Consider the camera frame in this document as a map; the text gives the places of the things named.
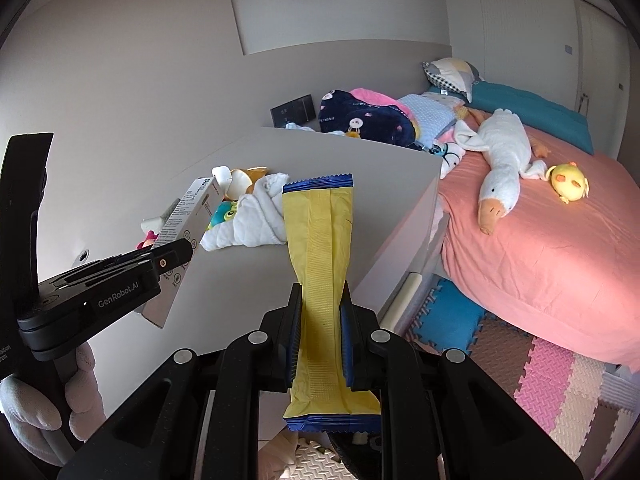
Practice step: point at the pink fleece blanket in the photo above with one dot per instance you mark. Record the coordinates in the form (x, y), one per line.
(372, 96)

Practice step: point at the white and blue small cloth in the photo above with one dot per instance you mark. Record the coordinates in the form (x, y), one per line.
(299, 126)

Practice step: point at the yellow chick plush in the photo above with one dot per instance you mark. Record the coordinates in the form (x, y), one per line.
(567, 180)

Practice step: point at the cream plush toy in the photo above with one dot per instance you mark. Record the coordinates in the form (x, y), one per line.
(285, 455)

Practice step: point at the white quilted cloth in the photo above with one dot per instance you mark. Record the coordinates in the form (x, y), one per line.
(255, 220)

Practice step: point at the yellow snack wrapper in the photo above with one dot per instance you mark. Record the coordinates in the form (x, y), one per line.
(320, 240)

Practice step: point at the white foam edge guard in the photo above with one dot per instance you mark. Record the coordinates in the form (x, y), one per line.
(405, 297)

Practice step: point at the white printed carton box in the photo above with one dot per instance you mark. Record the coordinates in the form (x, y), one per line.
(190, 210)

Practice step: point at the white door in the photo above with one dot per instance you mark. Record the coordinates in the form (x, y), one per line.
(600, 45)

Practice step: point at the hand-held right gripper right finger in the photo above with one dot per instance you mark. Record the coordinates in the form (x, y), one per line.
(347, 345)

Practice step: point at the white goose plush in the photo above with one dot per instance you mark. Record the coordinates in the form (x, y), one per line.
(502, 150)

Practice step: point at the white toy shell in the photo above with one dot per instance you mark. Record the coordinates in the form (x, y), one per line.
(220, 176)

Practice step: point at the white dresser cabinet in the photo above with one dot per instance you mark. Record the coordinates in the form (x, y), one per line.
(310, 160)

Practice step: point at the green and orange plush toy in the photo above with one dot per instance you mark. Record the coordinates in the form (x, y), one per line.
(225, 215)

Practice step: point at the teal pillow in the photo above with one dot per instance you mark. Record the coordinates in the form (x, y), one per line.
(540, 110)

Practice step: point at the bed with pink sheet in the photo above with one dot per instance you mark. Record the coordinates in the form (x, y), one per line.
(550, 260)

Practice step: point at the white cartoon print cloth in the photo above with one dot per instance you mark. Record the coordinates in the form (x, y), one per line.
(450, 157)

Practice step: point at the navy printed blanket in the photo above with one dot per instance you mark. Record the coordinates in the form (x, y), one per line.
(370, 120)

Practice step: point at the ice cream cone toy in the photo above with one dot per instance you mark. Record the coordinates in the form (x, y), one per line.
(245, 180)

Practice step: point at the person's left hand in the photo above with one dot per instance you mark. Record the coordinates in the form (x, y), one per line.
(30, 410)

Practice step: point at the checked patchwork pillow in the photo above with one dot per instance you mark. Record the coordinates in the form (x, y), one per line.
(450, 75)

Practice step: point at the dark wall switch panel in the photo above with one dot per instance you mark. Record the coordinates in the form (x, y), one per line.
(292, 110)

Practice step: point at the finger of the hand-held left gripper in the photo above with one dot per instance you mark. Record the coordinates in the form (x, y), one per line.
(170, 257)

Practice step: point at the pink small toy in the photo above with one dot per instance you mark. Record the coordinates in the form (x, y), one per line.
(146, 240)

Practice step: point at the light blue dotted blanket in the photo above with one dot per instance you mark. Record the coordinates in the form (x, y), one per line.
(430, 112)

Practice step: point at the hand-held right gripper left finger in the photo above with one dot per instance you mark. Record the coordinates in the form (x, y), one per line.
(295, 345)

